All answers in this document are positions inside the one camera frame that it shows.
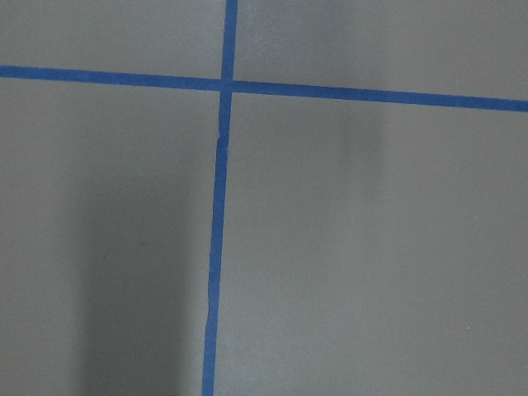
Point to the brown paper table cover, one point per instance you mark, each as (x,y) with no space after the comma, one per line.
(369,248)

